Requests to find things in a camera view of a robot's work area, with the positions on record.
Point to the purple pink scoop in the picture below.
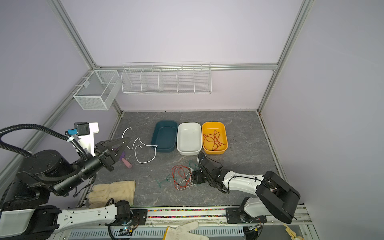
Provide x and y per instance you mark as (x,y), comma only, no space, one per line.
(125,161)

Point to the beige work glove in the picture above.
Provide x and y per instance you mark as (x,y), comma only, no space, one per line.
(100,194)

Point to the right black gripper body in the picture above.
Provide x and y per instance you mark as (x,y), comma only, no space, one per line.
(199,175)

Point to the white plastic bin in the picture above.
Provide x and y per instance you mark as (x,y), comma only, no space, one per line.
(189,139)

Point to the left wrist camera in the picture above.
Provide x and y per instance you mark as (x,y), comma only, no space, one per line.
(84,133)

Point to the white glove yellow cuff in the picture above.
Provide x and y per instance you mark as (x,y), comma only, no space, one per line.
(183,232)

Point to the white mesh box basket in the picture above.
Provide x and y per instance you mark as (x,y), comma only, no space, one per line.
(99,90)

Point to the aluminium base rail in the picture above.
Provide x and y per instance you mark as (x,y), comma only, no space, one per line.
(160,217)

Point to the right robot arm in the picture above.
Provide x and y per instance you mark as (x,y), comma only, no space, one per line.
(271,193)

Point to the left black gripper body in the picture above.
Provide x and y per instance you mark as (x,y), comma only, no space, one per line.
(105,157)

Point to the white wire wall basket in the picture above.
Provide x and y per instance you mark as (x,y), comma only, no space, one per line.
(167,78)

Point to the yellow plastic bin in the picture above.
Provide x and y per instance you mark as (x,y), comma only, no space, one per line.
(215,141)

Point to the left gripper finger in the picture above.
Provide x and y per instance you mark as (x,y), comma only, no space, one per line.
(120,153)
(116,143)

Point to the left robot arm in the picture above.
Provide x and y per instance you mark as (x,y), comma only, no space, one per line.
(25,213)

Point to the teal plastic bin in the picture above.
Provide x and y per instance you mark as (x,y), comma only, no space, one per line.
(165,136)

